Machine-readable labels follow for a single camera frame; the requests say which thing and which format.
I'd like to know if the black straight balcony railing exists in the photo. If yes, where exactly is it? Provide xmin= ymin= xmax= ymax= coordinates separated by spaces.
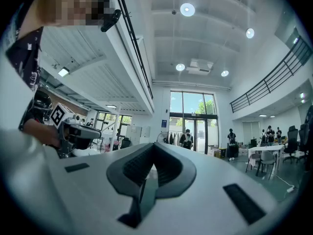
xmin=112 ymin=0 xmax=154 ymax=100

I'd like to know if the black pedestal fan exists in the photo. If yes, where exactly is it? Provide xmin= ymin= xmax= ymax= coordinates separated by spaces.
xmin=156 ymin=131 xmax=168 ymax=145

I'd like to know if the grey chair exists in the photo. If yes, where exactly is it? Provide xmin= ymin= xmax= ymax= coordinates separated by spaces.
xmin=255 ymin=150 xmax=278 ymax=181

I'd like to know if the black head camera mount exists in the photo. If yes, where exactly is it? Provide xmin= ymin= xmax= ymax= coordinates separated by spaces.
xmin=100 ymin=8 xmax=122 ymax=33

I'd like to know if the clothes rack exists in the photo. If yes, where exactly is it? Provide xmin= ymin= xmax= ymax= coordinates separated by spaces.
xmin=167 ymin=131 xmax=182 ymax=146

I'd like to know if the white ceiling air conditioner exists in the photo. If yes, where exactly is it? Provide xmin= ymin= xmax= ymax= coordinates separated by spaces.
xmin=185 ymin=58 xmax=214 ymax=76

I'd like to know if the black office chair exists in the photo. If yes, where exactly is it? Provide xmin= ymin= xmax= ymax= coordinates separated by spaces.
xmin=298 ymin=123 xmax=311 ymax=160
xmin=283 ymin=125 xmax=299 ymax=164

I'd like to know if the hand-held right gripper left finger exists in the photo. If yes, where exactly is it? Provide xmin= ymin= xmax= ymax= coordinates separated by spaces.
xmin=106 ymin=142 xmax=155 ymax=198

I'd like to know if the white office table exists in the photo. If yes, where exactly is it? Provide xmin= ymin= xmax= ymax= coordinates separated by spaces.
xmin=247 ymin=143 xmax=286 ymax=173

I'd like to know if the black helmet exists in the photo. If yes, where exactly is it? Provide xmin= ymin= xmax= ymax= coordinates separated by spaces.
xmin=33 ymin=90 xmax=53 ymax=115

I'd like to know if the person's head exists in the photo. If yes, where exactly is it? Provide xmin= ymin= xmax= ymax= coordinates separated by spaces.
xmin=36 ymin=0 xmax=115 ymax=28

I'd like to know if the black white patterned shirt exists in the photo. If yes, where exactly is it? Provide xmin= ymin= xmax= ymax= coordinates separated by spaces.
xmin=5 ymin=25 xmax=44 ymax=92

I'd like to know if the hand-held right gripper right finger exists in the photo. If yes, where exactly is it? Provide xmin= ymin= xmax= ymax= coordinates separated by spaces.
xmin=154 ymin=142 xmax=197 ymax=199

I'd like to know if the black curved balcony railing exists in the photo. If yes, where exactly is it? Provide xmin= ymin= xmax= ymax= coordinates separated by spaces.
xmin=229 ymin=35 xmax=313 ymax=114

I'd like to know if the glass entrance door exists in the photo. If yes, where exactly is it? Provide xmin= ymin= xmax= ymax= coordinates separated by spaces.
xmin=169 ymin=90 xmax=219 ymax=154

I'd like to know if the person's left forearm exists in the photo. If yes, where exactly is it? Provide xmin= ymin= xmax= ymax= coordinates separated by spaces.
xmin=23 ymin=117 xmax=61 ymax=148

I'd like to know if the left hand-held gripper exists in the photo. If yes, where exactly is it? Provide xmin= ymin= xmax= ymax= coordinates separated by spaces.
xmin=50 ymin=102 xmax=102 ymax=158

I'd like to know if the white cabinet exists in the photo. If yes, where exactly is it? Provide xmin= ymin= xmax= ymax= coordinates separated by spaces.
xmin=125 ymin=125 xmax=143 ymax=145

